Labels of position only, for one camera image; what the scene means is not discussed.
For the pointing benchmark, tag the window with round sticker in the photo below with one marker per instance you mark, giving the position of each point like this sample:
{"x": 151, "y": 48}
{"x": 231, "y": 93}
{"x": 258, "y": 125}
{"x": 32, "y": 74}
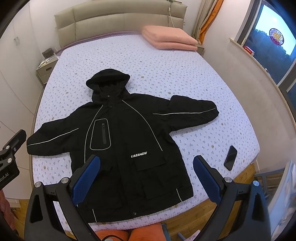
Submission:
{"x": 266, "y": 36}

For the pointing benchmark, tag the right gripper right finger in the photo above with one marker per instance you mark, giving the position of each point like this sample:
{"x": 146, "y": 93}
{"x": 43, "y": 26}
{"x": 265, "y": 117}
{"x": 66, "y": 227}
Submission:
{"x": 252, "y": 220}

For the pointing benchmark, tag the white wardrobe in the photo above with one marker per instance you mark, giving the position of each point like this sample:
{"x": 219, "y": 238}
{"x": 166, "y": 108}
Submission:
{"x": 20, "y": 87}

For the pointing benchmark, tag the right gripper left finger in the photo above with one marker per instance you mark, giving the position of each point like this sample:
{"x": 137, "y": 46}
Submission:
{"x": 42, "y": 222}

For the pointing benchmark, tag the orange curtain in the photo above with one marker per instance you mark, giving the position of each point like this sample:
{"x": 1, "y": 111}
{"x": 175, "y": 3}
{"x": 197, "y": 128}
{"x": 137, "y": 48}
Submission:
{"x": 207, "y": 13}

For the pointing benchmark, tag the beige padded headboard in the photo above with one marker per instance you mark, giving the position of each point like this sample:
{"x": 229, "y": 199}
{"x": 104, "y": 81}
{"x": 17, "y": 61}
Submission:
{"x": 95, "y": 18}

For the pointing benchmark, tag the black smartphone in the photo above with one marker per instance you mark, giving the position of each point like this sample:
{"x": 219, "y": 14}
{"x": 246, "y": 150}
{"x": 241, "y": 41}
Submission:
{"x": 230, "y": 158}

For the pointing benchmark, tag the black hooded jacket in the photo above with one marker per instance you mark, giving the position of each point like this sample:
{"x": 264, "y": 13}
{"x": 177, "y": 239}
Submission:
{"x": 142, "y": 170}

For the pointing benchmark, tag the beige nightstand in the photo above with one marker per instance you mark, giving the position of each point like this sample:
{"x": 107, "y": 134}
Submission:
{"x": 45, "y": 69}

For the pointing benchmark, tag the folded pink blanket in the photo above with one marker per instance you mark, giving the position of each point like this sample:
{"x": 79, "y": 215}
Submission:
{"x": 169, "y": 38}

